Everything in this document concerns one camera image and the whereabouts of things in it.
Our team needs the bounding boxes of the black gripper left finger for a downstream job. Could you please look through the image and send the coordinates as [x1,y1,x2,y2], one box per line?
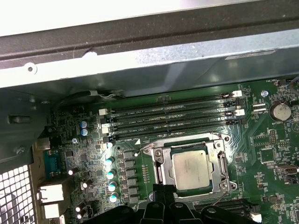
[81,184,165,224]

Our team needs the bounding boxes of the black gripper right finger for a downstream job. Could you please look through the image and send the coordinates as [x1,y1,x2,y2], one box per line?
[164,184,252,224]

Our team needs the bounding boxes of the silver CPU green edge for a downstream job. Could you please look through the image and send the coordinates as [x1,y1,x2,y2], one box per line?
[172,150,211,191]

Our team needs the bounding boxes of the thin wire locking lever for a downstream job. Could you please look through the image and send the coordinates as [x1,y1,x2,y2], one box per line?
[210,186,234,207]
[136,132,232,156]

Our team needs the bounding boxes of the RAM slot black clips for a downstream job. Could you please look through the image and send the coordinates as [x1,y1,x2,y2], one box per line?
[193,198,253,209]
[102,118,236,143]
[101,100,236,125]

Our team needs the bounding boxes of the CPU socket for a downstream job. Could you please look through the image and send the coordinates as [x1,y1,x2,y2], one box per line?
[140,132,239,201]

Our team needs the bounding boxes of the RAM slot white clips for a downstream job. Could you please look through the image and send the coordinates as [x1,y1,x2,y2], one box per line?
[101,109,246,134]
[249,210,263,224]
[99,90,243,117]

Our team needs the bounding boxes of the green motherboard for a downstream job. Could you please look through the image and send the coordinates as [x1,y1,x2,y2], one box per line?
[30,79,299,224]

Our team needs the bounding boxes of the round coin battery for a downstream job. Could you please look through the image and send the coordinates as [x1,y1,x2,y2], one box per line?
[270,100,292,120]

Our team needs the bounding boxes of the black PC case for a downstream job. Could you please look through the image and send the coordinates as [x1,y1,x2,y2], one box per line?
[0,0,299,224]

